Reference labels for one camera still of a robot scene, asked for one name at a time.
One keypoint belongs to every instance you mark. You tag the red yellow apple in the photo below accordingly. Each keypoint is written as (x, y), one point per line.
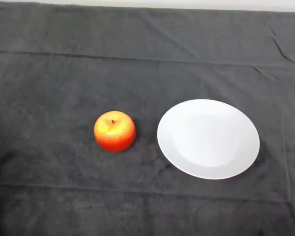
(114, 137)

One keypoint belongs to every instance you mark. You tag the white round plate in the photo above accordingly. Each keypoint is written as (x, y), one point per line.
(209, 140)

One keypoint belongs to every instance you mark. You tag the black table cloth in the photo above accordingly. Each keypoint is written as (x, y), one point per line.
(147, 61)

